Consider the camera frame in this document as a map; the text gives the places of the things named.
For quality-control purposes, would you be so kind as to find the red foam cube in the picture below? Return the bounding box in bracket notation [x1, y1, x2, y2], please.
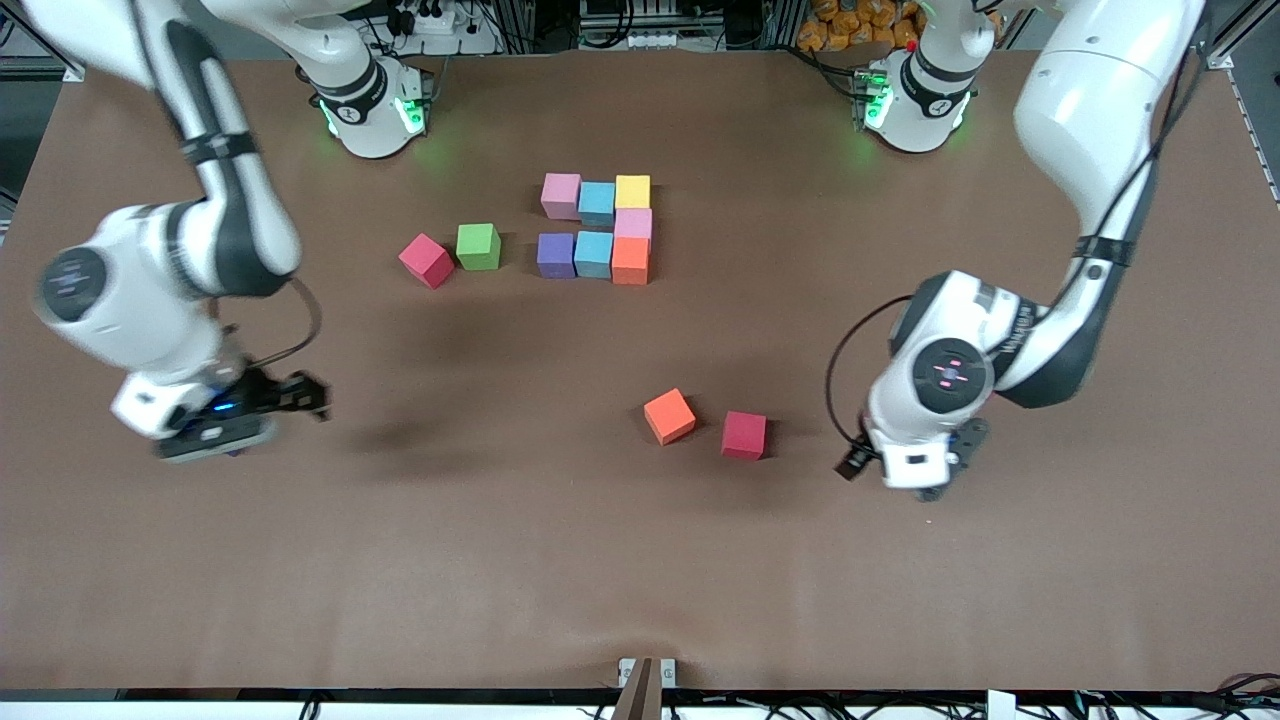
[398, 233, 457, 290]
[721, 411, 768, 461]

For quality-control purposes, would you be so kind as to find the orange foam cube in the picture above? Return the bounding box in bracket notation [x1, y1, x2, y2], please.
[643, 388, 698, 446]
[611, 237, 651, 287]

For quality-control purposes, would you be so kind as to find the green foam cube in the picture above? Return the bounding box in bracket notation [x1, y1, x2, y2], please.
[456, 223, 502, 272]

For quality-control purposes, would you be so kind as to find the brown table cover sheet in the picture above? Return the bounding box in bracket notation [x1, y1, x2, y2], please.
[0, 50, 1280, 693]

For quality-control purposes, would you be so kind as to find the white power strip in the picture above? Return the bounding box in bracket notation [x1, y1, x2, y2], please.
[372, 0, 501, 56]

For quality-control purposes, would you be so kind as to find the orange packets pile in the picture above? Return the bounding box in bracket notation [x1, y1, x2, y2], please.
[797, 0, 926, 53]

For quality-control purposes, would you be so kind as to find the white electrical box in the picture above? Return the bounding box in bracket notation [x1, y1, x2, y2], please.
[578, 0, 691, 51]

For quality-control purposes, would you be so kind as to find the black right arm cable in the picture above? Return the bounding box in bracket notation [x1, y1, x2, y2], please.
[245, 278, 323, 369]

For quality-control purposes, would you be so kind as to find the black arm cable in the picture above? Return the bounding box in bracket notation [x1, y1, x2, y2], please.
[245, 278, 323, 369]
[825, 293, 916, 456]

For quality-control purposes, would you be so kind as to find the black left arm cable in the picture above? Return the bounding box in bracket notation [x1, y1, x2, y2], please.
[825, 293, 916, 456]

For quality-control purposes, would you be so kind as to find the silver bracket with brown post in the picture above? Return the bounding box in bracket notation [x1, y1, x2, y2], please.
[612, 657, 679, 720]

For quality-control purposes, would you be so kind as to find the aluminium frame profile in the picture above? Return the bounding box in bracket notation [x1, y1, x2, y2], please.
[0, 0, 91, 83]
[1200, 0, 1280, 71]

